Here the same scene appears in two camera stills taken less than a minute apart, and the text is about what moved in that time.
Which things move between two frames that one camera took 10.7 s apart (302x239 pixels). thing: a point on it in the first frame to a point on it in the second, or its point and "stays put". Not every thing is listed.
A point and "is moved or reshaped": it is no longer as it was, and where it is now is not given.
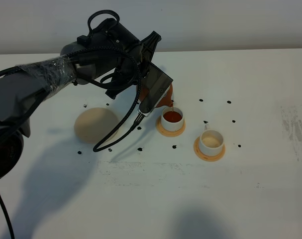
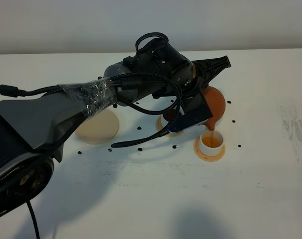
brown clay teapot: x=143 y=92 is moved or reshaped
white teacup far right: x=211 y=141 stays put
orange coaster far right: x=198 y=152 stays put
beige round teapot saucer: x=93 y=125 stays put
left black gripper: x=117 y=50 to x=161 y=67
